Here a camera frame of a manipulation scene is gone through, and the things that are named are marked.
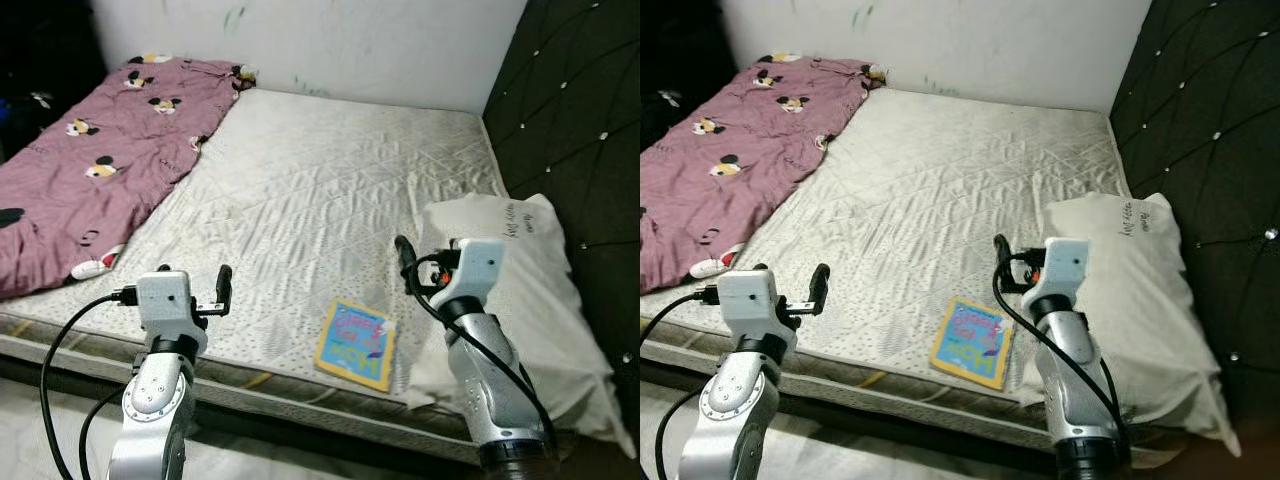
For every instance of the yellow and blue children's book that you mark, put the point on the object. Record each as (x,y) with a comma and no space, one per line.
(356,345)
(972,343)

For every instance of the white pillow with green print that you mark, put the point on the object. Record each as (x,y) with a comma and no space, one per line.
(1150,300)
(540,300)

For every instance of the pink cartoon mouse quilt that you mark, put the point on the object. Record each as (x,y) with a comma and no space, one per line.
(730,160)
(100,140)

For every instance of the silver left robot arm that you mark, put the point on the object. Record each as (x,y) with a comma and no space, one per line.
(155,400)
(735,400)

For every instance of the grey patterned quilted mattress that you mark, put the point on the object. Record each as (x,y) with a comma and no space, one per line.
(950,190)
(320,190)

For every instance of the grey patterned lower mattress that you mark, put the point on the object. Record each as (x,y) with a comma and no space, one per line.
(900,405)
(300,415)

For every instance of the black tufted headboard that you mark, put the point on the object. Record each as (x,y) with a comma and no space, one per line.
(570,100)
(1200,110)

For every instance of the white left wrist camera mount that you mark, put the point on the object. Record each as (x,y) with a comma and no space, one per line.
(750,300)
(165,300)

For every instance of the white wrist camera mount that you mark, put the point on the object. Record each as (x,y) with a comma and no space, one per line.
(480,265)
(165,300)
(1065,265)
(750,300)

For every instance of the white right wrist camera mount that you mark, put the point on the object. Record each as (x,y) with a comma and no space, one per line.
(480,265)
(1065,265)

